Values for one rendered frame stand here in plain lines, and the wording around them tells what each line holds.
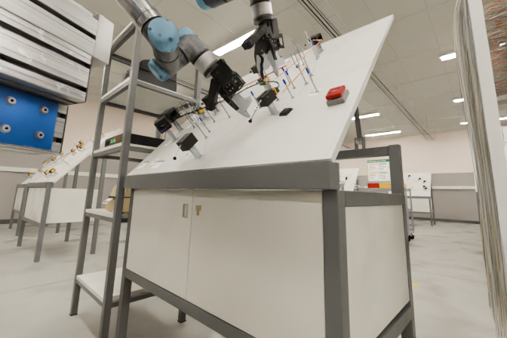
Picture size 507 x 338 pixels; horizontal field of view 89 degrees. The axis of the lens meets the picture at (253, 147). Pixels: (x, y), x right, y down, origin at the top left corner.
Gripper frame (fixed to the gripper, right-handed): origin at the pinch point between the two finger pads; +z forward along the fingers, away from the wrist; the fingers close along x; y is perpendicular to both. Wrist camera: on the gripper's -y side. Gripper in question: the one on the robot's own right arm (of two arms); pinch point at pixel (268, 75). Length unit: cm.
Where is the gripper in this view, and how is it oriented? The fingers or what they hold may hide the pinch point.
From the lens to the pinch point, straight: 99.6
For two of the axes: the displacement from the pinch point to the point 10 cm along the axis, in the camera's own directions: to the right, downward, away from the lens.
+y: 7.8, -2.7, 5.6
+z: 1.8, 9.6, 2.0
